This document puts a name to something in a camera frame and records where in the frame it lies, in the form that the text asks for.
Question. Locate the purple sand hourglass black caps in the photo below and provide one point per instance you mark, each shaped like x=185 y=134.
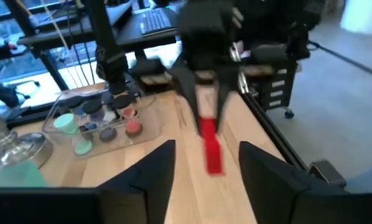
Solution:
x=108 y=134

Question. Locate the mint green hourglass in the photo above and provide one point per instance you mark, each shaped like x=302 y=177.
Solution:
x=66 y=123

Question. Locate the red digital clock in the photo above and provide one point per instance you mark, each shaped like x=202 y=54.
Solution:
x=212 y=149

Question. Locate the black desk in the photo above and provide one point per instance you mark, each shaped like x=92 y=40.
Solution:
x=136 y=37

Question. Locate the black frame post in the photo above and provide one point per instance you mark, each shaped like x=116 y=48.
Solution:
x=111 y=62
x=46 y=59

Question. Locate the silver lamp with white shade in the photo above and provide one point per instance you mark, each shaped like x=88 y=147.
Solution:
x=27 y=146

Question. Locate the teal translucent plastic tray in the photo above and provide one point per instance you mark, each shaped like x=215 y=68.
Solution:
x=15 y=177

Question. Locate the black drawer cart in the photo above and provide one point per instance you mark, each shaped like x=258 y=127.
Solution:
x=267 y=93

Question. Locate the black keyboard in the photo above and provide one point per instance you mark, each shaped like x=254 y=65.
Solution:
x=155 y=20

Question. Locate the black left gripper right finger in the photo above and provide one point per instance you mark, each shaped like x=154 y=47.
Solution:
x=276 y=193

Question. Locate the orange sand hourglass black caps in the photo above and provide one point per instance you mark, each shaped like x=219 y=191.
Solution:
x=133 y=127

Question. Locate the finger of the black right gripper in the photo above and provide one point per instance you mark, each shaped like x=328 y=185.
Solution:
x=228 y=84
x=187 y=84

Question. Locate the black capped hourglass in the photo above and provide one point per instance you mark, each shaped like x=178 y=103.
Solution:
x=71 y=102

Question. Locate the white rounded object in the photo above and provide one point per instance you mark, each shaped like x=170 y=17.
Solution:
x=363 y=15

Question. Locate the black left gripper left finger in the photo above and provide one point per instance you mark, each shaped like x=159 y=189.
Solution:
x=142 y=193

